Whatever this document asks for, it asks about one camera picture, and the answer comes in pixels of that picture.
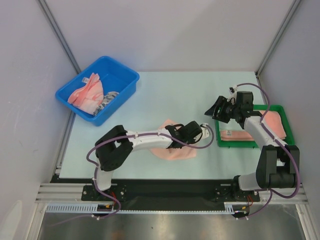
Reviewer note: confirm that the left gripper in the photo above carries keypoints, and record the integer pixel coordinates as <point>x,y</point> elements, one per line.
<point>193,140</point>

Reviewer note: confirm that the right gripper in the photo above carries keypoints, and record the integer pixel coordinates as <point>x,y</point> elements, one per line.
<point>223,110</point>

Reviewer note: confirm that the light blue towel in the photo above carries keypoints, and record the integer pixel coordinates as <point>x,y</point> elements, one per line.
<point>232,125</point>

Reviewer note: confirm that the light pink embroidered towel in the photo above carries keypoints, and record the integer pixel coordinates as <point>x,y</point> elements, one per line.
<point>173,154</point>

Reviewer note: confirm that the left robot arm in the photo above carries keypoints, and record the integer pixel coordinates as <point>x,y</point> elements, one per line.
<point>171,142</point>

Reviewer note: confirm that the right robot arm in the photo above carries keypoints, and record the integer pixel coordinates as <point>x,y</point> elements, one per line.
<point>278,165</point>

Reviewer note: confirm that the green plastic tray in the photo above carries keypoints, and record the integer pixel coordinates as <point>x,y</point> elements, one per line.
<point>252,144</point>

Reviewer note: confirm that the blue plastic bin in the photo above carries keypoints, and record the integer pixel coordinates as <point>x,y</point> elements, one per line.
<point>114,76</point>

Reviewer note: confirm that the pink towel in bin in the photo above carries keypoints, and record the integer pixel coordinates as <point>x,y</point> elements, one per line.
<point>88,97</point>

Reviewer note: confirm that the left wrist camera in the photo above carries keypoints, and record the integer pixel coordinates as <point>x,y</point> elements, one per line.
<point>205,131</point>

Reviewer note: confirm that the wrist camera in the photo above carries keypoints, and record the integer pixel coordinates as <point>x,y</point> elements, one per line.
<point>232,93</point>
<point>205,131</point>

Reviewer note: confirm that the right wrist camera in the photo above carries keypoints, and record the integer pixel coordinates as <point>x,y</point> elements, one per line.
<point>232,93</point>

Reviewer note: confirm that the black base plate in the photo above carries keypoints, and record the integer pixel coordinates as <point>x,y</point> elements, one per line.
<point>177,195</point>

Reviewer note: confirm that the aluminium frame rail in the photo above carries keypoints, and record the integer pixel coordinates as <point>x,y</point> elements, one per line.
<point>72,193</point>

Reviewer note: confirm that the white slotted cable duct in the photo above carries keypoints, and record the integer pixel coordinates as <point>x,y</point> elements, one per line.
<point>81,208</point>

